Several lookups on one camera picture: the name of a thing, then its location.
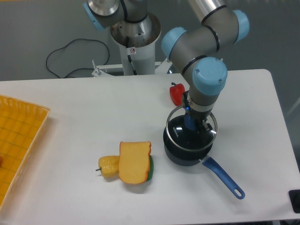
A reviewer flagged dark blue saucepan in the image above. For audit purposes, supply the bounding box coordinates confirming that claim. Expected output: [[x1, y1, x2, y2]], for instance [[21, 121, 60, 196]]
[[163, 130, 245, 199]]

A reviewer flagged red toy bell pepper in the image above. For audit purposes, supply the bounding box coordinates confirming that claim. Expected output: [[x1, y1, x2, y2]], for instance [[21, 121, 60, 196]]
[[169, 82, 185, 106]]

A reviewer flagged yellow woven basket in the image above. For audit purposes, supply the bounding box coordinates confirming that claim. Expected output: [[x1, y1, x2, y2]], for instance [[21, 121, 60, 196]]
[[0, 95, 50, 206]]

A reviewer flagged yellow toy bell pepper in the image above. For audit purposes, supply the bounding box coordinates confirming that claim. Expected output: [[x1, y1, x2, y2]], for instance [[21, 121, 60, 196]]
[[96, 155, 119, 179]]

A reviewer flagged black device at table edge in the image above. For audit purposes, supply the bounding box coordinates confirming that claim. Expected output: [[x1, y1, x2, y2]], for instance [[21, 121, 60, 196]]
[[288, 189, 300, 213]]

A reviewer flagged toy sandwich bread slice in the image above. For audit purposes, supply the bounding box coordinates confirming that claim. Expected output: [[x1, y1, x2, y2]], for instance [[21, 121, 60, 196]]
[[119, 141, 154, 185]]

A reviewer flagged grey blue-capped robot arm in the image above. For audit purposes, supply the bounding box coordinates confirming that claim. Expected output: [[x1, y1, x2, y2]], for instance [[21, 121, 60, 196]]
[[83, 0, 249, 121]]

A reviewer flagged glass lid with blue knob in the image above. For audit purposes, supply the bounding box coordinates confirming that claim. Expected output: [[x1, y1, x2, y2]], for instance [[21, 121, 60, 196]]
[[165, 105, 218, 151]]

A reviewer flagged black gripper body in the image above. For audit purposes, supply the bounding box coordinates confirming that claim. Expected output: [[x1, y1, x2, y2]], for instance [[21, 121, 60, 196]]
[[182, 91, 212, 122]]

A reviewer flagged black cable on floor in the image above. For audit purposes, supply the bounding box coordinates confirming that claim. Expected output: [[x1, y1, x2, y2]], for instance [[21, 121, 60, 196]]
[[45, 38, 110, 79]]

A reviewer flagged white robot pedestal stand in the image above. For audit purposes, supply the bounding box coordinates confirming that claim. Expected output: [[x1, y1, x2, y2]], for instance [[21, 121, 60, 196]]
[[89, 7, 161, 75]]

